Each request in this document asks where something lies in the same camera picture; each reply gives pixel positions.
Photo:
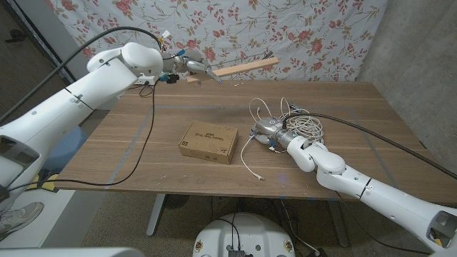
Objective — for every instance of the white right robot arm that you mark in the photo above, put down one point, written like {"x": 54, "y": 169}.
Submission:
{"x": 375, "y": 196}

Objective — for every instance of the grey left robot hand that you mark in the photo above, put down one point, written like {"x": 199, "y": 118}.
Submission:
{"x": 189, "y": 62}

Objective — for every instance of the grey sneaker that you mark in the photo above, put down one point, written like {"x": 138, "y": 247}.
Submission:
{"x": 21, "y": 217}

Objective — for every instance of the blue chair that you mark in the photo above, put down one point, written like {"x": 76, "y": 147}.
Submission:
{"x": 68, "y": 150}

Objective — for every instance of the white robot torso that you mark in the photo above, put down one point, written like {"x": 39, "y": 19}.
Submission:
{"x": 246, "y": 235}

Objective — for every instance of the small silver toy car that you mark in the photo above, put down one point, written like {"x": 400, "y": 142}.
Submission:
{"x": 295, "y": 106}

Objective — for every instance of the wooden bar with metal brackets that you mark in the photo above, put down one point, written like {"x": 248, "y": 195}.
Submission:
{"x": 242, "y": 68}

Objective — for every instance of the black round fan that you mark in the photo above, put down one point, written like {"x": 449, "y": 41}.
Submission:
{"x": 176, "y": 201}

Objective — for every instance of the white power strip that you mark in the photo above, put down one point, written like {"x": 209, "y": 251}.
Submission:
{"x": 148, "y": 80}

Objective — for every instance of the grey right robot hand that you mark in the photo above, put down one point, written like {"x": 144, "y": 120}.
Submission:
{"x": 273, "y": 130}

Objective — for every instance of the yellow black pad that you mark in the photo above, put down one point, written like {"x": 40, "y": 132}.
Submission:
{"x": 34, "y": 183}
{"x": 50, "y": 182}

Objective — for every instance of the white table leg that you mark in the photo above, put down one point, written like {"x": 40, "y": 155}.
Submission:
{"x": 339, "y": 225}
{"x": 155, "y": 217}

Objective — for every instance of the brown cardboard package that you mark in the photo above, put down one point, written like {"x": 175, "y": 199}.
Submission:
{"x": 209, "y": 142}

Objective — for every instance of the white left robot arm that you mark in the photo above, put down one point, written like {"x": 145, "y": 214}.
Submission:
{"x": 71, "y": 103}

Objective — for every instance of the floral backdrop cloth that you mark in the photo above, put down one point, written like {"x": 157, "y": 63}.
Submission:
{"x": 285, "y": 28}

